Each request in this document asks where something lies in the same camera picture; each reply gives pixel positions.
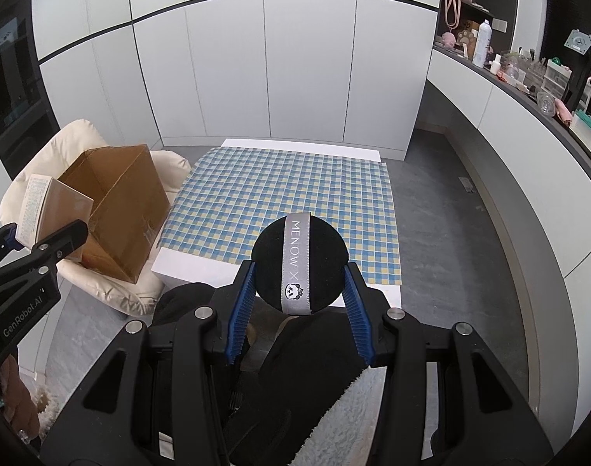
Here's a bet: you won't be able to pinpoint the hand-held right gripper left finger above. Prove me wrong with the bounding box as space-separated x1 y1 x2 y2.
40 259 257 466

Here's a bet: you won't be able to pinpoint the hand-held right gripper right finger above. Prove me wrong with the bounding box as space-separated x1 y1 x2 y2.
343 262 553 466

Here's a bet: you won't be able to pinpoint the beige printed carton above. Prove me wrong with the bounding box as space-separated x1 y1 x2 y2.
14 175 94 248

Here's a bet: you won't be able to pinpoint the black powder puff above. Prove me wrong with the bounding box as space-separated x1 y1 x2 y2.
251 212 350 316

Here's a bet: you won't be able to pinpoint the brown cardboard box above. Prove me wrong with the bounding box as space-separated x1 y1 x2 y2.
57 144 172 285

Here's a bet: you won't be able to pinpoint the person's left forearm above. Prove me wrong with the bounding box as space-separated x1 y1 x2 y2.
0 352 41 445

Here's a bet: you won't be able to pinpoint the person's black pants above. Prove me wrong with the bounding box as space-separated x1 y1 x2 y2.
150 282 398 466

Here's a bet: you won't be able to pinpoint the cream cushioned armchair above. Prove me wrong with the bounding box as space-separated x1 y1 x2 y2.
0 119 194 316

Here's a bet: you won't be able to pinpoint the white fleece garment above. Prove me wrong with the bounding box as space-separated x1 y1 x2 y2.
295 364 398 466

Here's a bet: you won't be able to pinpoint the blue yellow checkered tablecloth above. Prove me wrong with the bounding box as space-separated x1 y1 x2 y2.
157 148 404 286

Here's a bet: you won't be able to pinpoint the black built-in appliance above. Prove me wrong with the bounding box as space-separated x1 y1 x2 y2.
0 5 58 170

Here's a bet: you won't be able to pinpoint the white green filter box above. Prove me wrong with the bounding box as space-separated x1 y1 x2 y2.
567 111 591 168

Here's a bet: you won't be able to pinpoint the brown paw-print box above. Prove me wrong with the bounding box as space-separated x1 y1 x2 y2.
453 22 481 59

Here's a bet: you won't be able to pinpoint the white spray bottle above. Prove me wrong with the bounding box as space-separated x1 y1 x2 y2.
471 20 493 68

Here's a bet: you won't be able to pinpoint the clear drawer organizer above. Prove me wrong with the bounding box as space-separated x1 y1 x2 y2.
540 61 573 103

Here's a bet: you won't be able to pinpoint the grey square mounting plate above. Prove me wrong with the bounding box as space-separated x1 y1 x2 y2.
564 29 591 55

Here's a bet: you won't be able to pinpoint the pink bag handles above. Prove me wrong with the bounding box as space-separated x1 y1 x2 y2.
441 0 462 32

